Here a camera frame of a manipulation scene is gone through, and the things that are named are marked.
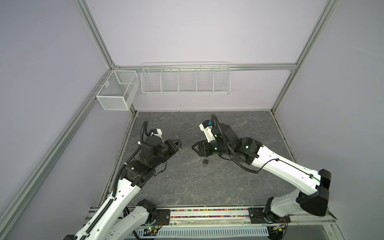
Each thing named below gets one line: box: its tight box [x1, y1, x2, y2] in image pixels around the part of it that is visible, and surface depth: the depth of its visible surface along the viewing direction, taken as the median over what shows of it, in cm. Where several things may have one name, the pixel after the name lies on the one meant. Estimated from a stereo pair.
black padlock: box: [202, 156, 212, 165], surface depth 95 cm
